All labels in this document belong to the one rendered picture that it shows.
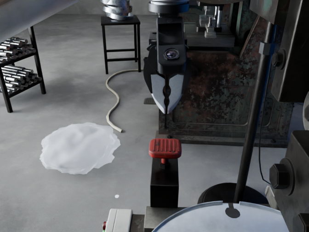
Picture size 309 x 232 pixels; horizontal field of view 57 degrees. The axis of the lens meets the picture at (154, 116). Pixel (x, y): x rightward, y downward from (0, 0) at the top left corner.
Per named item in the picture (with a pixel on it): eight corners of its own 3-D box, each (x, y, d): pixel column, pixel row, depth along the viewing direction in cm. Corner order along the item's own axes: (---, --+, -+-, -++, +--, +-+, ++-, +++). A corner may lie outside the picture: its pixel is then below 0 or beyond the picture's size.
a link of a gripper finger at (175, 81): (180, 103, 63) (182, 62, 59) (181, 116, 58) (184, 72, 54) (166, 103, 63) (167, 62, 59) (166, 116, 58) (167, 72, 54)
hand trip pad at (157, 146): (148, 181, 63) (148, 152, 60) (150, 164, 69) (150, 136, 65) (180, 182, 63) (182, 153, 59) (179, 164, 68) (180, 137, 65)
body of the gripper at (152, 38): (185, 60, 60) (188, -2, 54) (188, 75, 53) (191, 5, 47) (149, 60, 61) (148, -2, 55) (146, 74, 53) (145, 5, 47)
